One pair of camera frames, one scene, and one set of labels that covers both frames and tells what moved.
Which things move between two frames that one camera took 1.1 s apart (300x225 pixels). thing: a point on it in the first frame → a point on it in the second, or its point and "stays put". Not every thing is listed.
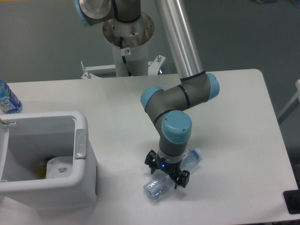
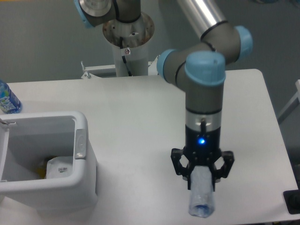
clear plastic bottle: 161,186 → 201,198
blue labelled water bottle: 10,103 stays put
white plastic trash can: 25,138 stays put
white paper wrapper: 59,167 stays put
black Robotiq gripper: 154,161 → 203,148
